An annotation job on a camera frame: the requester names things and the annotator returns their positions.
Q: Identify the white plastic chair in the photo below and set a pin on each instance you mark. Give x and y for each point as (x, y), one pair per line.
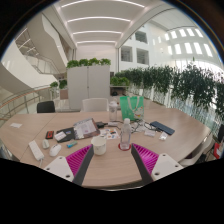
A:
(196, 155)

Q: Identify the black power adapter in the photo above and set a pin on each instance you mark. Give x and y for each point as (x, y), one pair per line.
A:
(100, 125)

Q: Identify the green tote bag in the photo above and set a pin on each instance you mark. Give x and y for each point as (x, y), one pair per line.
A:
(130, 108)

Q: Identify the small red and black box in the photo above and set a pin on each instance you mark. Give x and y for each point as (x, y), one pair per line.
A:
(49, 134)

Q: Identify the white power strip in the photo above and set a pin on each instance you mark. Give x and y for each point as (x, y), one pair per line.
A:
(36, 150)

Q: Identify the dark blue flat keyboard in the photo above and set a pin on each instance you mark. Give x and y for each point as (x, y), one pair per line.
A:
(162, 127)

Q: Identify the black notebook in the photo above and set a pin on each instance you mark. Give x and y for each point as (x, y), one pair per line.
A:
(69, 133)

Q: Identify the white cabinet with plants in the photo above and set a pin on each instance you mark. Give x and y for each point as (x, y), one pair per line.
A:
(88, 85)

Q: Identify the white computer mouse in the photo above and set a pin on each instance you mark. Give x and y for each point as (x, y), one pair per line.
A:
(55, 150)

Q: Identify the black chair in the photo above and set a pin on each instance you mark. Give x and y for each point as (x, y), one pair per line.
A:
(45, 107)

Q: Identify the flat round red coaster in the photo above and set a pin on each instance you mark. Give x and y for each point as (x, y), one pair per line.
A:
(130, 148)

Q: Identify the white paper slip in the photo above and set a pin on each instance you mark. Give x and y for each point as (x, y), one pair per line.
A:
(16, 125)

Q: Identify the clear plastic packet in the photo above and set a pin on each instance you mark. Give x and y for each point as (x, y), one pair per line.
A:
(163, 135)

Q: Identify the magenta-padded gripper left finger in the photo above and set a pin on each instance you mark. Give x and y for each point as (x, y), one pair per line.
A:
(59, 166)

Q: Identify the white ceramic cup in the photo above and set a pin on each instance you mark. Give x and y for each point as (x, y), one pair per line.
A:
(99, 146)

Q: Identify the small white card box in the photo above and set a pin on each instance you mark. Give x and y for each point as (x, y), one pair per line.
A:
(60, 135)

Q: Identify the row of green plants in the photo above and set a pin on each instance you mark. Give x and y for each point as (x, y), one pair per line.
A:
(180, 85)

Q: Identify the small planter with green plants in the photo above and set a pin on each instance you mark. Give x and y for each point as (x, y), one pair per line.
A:
(58, 85)

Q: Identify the brown booklet with white page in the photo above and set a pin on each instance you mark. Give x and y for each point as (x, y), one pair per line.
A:
(85, 128)

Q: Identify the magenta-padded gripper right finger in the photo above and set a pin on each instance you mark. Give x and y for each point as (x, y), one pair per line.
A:
(164, 165)

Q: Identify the ceiling light strips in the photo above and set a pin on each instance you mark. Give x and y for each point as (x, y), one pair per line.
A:
(98, 19)

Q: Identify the colourful sticker sheet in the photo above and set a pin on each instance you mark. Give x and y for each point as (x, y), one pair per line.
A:
(109, 134)

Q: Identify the white labelled packet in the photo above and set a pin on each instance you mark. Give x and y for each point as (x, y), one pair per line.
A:
(149, 132)

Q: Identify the small teal tube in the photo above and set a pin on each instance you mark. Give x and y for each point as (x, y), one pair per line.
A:
(72, 144)

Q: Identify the glass railing with wooden handrail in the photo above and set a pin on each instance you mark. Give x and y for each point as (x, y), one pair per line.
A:
(23, 96)

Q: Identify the clear jar with white lid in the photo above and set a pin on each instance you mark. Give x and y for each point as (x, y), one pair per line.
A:
(113, 111)

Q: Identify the clear plastic water bottle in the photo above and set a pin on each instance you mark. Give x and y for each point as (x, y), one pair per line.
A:
(125, 135)

